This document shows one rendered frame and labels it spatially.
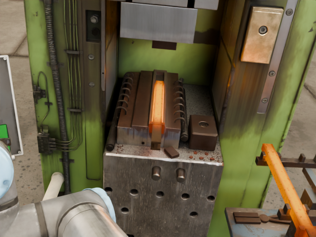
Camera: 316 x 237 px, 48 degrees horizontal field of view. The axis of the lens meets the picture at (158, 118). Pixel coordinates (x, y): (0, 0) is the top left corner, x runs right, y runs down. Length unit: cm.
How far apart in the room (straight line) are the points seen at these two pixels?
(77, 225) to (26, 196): 180
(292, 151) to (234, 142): 168
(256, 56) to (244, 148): 37
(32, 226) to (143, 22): 59
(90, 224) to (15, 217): 15
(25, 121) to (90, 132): 172
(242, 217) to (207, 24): 75
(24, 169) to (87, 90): 138
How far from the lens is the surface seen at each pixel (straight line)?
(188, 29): 97
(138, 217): 128
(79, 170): 144
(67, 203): 62
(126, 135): 113
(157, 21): 96
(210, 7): 96
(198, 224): 130
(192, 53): 151
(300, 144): 311
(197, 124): 116
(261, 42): 114
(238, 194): 150
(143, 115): 116
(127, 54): 152
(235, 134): 131
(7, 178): 58
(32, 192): 235
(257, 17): 111
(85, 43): 116
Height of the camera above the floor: 159
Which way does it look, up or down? 32 degrees down
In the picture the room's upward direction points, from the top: 6 degrees clockwise
